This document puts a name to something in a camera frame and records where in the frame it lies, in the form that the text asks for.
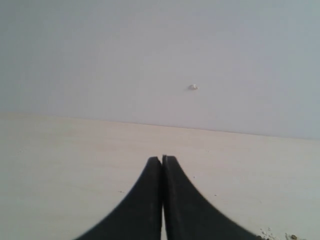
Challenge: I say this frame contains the white wall peg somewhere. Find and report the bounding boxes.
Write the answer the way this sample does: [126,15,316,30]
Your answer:
[188,84,199,91]

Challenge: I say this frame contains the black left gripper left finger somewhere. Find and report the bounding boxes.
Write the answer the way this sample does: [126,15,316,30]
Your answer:
[78,156,163,240]

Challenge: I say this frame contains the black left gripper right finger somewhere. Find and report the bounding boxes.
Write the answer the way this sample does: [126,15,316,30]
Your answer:
[162,155,260,240]

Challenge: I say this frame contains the brown beans and white grains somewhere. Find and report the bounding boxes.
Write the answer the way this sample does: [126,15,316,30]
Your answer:
[255,227,305,240]

